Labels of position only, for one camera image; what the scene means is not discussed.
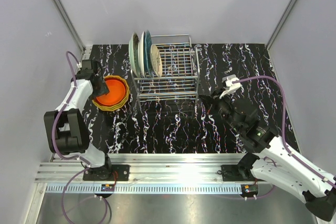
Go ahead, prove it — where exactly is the dark teal plate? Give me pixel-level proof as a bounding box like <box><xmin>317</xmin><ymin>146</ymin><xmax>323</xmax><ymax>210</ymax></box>
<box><xmin>143</xmin><ymin>30</ymin><xmax>153</xmax><ymax>78</ymax></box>

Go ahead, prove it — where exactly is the cream plate with dark patch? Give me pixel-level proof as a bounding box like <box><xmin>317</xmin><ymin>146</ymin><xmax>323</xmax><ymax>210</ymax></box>
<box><xmin>151</xmin><ymin>45</ymin><xmax>163</xmax><ymax>77</ymax></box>

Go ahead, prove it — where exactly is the controller board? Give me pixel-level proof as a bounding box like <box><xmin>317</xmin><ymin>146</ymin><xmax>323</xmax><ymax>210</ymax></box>
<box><xmin>101</xmin><ymin>184</ymin><xmax>115</xmax><ymax>192</ymax></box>
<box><xmin>241</xmin><ymin>184</ymin><xmax>259</xmax><ymax>195</ymax></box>

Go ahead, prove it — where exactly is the left aluminium frame post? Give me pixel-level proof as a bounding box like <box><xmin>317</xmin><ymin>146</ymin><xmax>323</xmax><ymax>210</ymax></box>
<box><xmin>52</xmin><ymin>0</ymin><xmax>86</xmax><ymax>55</ymax></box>

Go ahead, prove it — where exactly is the aluminium frame post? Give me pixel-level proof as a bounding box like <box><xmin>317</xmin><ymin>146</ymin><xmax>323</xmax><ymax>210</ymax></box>
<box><xmin>52</xmin><ymin>0</ymin><xmax>86</xmax><ymax>55</ymax></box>
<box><xmin>266</xmin><ymin>0</ymin><xmax>299</xmax><ymax>50</ymax></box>

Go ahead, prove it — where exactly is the white plate teal rim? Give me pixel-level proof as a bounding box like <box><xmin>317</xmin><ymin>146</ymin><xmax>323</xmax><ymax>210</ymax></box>
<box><xmin>138</xmin><ymin>32</ymin><xmax>145</xmax><ymax>77</ymax></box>

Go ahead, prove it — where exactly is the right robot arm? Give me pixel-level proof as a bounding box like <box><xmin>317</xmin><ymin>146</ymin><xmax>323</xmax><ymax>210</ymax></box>
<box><xmin>200</xmin><ymin>95</ymin><xmax>335</xmax><ymax>221</ymax></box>

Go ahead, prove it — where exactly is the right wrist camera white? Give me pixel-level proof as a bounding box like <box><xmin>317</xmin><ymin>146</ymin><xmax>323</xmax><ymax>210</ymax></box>
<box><xmin>219</xmin><ymin>74</ymin><xmax>242</xmax><ymax>99</ymax></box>

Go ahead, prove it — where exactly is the yellow scalloped plate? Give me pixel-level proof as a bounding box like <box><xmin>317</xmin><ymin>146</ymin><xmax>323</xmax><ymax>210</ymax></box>
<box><xmin>92</xmin><ymin>75</ymin><xmax>130</xmax><ymax>112</ymax></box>

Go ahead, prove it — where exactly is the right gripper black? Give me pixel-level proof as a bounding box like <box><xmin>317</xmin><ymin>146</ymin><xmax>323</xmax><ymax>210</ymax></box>
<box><xmin>199</xmin><ymin>87</ymin><xmax>243</xmax><ymax>133</ymax></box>

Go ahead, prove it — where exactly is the left controller board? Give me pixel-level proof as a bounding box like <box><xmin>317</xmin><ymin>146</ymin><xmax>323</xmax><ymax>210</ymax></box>
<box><xmin>101</xmin><ymin>184</ymin><xmax>115</xmax><ymax>192</ymax></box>

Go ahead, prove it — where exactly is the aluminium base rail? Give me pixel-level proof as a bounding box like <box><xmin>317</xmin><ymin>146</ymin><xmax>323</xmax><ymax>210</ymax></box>
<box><xmin>35</xmin><ymin>153</ymin><xmax>255</xmax><ymax>195</ymax></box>

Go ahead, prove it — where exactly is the right aluminium frame post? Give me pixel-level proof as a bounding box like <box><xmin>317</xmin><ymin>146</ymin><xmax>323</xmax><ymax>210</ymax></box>
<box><xmin>266</xmin><ymin>0</ymin><xmax>299</xmax><ymax>50</ymax></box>

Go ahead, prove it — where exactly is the light green flower plate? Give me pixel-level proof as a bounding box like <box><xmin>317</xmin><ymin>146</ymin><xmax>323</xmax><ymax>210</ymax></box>
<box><xmin>129</xmin><ymin>33</ymin><xmax>141</xmax><ymax>77</ymax></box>

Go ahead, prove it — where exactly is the metal wire dish rack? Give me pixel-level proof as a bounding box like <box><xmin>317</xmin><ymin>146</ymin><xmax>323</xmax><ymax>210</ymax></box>
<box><xmin>131</xmin><ymin>33</ymin><xmax>200</xmax><ymax>105</ymax></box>

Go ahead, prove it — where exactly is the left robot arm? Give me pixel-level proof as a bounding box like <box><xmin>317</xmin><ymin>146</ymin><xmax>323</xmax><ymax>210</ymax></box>
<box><xmin>44</xmin><ymin>60</ymin><xmax>113</xmax><ymax>180</ymax></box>

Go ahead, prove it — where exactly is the right controller board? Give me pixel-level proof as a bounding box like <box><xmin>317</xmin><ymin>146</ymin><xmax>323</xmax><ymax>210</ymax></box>
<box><xmin>241</xmin><ymin>184</ymin><xmax>259</xmax><ymax>195</ymax></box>

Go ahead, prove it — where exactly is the red-orange scalloped plate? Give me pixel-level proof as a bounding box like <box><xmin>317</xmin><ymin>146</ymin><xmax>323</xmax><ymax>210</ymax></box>
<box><xmin>94</xmin><ymin>78</ymin><xmax>126</xmax><ymax>106</ymax></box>

